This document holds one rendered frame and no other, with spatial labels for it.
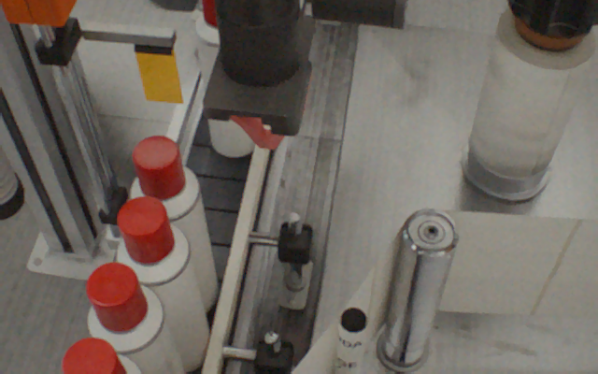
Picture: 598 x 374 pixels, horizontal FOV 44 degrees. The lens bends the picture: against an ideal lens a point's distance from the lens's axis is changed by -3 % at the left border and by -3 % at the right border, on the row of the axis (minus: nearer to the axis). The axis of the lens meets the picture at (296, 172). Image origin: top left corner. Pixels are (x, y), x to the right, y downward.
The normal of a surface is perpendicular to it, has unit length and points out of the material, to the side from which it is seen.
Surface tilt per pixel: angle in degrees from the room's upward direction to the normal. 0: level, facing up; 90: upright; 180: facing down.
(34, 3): 90
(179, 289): 90
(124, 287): 2
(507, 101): 92
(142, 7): 0
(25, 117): 90
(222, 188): 0
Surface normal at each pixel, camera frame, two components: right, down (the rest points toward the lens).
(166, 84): -0.15, 0.79
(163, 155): -0.04, -0.62
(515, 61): -0.75, 0.55
